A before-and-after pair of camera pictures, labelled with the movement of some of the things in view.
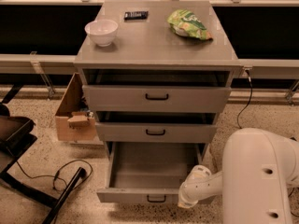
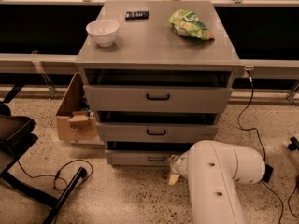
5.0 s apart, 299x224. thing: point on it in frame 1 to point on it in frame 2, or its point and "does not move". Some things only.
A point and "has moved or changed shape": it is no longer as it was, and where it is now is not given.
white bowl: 102,31 does not move
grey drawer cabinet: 157,74 does not move
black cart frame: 15,140 does not move
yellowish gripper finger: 187,203 to 178,163
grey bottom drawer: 148,172 has moved or changed shape
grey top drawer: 153,98 does not move
